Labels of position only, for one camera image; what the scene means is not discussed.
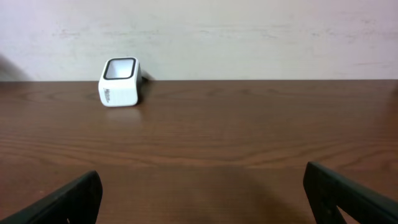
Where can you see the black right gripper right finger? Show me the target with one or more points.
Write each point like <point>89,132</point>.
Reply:
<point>328,192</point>

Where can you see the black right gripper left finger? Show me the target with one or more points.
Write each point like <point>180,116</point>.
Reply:
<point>76,202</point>

